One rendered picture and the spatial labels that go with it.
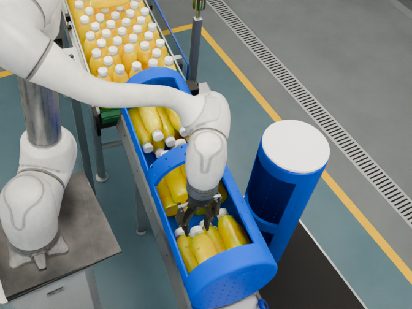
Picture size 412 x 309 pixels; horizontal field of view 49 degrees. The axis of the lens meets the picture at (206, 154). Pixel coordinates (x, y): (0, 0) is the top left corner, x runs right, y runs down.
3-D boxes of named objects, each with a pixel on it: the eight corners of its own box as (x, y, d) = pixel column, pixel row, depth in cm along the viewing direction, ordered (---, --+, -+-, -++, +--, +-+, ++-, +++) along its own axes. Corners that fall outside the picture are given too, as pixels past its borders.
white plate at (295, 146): (276, 110, 195) (276, 112, 196) (251, 153, 178) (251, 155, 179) (338, 135, 189) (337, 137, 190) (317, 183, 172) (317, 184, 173)
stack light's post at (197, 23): (183, 160, 304) (195, 21, 219) (181, 156, 307) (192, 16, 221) (188, 159, 305) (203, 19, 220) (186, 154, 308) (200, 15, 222)
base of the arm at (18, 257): (13, 282, 138) (10, 274, 134) (0, 222, 150) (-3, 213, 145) (73, 263, 145) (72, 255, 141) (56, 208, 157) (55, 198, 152)
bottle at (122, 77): (123, 108, 205) (121, 78, 191) (111, 102, 207) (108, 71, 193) (133, 100, 209) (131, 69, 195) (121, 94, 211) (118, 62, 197)
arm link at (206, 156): (221, 195, 120) (225, 157, 128) (228, 159, 108) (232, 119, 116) (181, 190, 120) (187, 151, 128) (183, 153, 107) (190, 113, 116)
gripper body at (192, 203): (192, 203, 124) (189, 221, 131) (220, 195, 127) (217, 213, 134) (183, 182, 128) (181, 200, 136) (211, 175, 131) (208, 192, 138)
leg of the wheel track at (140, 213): (137, 236, 266) (134, 173, 217) (135, 228, 269) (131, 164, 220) (147, 233, 267) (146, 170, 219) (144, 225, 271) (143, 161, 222)
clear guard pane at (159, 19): (182, 130, 260) (187, 65, 222) (144, 46, 304) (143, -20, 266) (183, 130, 260) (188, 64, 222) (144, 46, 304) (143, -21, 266)
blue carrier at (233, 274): (186, 319, 143) (198, 281, 122) (118, 122, 192) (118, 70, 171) (265, 292, 153) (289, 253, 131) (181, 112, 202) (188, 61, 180)
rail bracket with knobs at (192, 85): (179, 108, 209) (181, 92, 201) (175, 97, 213) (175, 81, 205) (200, 104, 212) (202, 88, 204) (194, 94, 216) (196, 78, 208)
